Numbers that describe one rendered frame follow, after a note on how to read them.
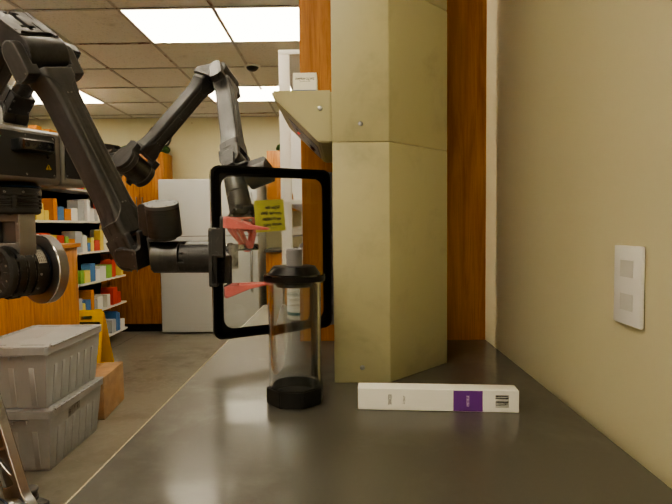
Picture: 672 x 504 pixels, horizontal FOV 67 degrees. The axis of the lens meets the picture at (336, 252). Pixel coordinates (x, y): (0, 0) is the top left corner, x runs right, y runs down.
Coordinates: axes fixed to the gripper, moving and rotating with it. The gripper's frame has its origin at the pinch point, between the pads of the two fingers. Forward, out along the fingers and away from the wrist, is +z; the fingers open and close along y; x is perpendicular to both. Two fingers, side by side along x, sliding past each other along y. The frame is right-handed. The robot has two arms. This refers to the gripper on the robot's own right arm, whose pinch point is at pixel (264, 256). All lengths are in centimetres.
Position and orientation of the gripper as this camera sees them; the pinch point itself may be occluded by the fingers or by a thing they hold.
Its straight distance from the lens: 91.4
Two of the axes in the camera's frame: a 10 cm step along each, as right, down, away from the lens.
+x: 0.1, -0.4, 10.0
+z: 10.0, -0.1, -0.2
